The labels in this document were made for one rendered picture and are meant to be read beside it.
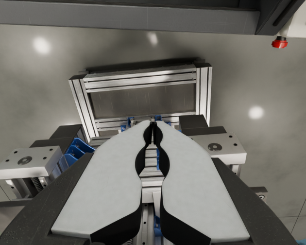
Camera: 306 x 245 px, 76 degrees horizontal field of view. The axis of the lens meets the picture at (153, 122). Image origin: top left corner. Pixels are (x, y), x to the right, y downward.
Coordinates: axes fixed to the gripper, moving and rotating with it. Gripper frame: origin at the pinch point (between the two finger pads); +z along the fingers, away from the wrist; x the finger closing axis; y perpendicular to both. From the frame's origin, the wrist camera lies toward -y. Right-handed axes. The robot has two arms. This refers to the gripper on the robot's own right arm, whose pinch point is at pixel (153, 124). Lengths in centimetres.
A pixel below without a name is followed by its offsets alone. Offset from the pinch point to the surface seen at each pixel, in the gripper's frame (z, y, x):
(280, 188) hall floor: 125, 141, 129
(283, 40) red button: 44, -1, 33
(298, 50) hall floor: 125, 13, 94
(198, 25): 29.8, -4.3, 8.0
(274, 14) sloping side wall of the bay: 26.5, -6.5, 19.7
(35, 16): 29.7, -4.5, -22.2
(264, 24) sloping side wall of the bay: 28.2, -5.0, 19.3
